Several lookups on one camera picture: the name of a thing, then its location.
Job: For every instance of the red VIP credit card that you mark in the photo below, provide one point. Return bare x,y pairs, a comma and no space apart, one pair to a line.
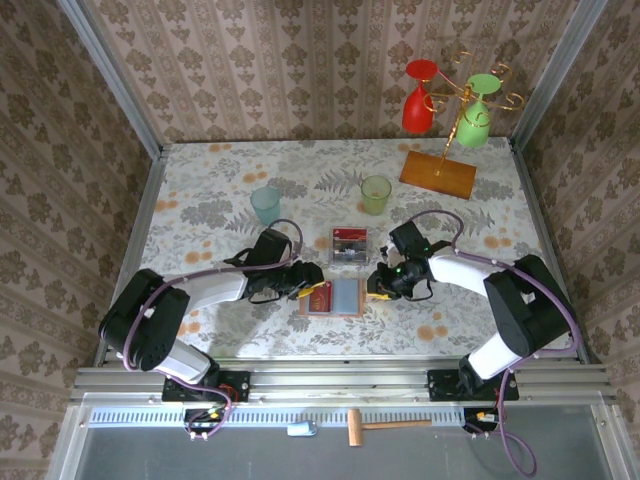
352,234
322,302

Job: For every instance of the clear acrylic card box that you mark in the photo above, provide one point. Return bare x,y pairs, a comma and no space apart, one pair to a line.
350,263

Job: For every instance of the dark picture credit card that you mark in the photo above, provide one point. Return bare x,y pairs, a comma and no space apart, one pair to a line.
350,251

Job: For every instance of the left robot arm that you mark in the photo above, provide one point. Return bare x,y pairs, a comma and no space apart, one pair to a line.
142,320

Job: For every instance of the blue plastic cup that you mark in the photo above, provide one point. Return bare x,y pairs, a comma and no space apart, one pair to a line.
265,207

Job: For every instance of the green plastic cup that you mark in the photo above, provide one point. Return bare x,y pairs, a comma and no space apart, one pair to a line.
376,197

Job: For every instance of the gold glass rack wooden base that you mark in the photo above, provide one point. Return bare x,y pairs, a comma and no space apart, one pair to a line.
440,175

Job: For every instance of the floral patterned table cover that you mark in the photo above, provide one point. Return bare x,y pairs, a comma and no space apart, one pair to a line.
325,165

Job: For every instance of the light blue small object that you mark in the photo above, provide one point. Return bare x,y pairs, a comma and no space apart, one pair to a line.
302,429

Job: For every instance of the wooden mallet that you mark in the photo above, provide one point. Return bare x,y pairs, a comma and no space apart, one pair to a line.
355,427

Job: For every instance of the green wine glass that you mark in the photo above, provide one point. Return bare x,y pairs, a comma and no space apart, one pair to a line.
472,132

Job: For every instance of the red wine glass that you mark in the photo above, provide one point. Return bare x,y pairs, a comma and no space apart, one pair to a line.
417,115

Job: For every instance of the grey metal shelf panel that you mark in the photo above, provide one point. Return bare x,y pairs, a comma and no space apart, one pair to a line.
250,460

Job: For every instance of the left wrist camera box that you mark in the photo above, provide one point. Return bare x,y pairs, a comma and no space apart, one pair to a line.
274,248

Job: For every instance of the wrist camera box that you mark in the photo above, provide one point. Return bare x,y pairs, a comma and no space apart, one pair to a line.
409,239
274,248

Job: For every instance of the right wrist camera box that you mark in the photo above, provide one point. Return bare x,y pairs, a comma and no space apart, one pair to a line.
409,239

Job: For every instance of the wide aluminium base rail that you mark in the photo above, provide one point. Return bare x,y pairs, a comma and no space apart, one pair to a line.
330,382

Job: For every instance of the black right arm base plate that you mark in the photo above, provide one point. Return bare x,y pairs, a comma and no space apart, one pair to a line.
442,387

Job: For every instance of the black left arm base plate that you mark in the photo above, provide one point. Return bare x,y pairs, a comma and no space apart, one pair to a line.
235,385

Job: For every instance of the aluminium side rail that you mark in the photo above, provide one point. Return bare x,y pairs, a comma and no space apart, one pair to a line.
132,245
542,225

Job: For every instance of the aluminium frame post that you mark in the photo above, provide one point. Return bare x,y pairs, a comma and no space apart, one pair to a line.
560,75
115,80

